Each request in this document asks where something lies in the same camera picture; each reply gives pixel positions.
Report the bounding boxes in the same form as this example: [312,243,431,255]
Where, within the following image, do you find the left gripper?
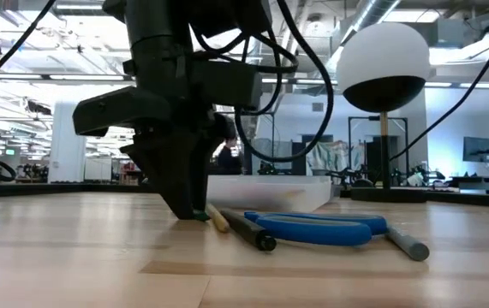
[72,85,237,222]

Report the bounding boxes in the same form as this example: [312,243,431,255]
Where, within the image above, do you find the yellow wooden pencil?
[205,203,231,234]

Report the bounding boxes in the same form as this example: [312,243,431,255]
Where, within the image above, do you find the thick black marker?
[220,207,277,252]

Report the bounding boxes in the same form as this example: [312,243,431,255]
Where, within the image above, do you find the blue-handled scissors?
[243,210,389,247]

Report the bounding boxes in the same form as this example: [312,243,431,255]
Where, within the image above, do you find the grey marker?
[385,224,431,263]

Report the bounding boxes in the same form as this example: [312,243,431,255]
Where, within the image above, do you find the translucent plastic supply box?
[206,174,340,214]

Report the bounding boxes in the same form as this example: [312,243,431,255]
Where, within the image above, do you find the person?
[217,135,242,175]

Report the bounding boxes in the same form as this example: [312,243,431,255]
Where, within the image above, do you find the white cabinet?
[84,157,113,181]

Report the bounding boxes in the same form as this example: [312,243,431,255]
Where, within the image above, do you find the patterned cloth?
[307,140,365,175]

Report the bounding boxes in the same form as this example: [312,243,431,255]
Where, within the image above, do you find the white globe table lamp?
[336,21,432,204]

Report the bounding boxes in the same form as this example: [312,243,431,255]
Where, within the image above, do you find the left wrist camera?
[192,59,264,109]

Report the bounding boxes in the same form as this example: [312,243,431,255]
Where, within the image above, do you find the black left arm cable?
[183,0,336,163]

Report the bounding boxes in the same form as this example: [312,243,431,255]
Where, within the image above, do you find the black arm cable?
[391,21,489,163]
[183,0,336,163]

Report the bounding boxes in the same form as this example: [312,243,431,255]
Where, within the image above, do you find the black metal rig frame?
[348,115,410,185]

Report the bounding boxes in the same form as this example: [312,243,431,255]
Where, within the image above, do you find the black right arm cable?
[391,21,489,163]

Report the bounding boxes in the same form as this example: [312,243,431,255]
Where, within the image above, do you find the wall-mounted monitor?
[462,136,489,163]

